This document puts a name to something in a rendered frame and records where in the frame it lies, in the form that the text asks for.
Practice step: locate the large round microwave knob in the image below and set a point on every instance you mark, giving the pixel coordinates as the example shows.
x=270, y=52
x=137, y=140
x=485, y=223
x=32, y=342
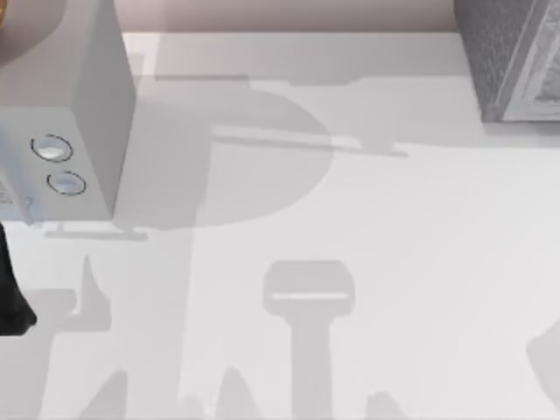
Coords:
x=51, y=148

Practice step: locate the small round microwave knob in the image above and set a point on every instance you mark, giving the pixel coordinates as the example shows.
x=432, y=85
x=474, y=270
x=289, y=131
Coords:
x=66, y=183

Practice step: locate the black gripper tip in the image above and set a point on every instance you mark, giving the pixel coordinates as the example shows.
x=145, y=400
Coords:
x=13, y=302

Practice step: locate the pale microwave oven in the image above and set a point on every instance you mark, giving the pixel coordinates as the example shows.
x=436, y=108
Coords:
x=87, y=109

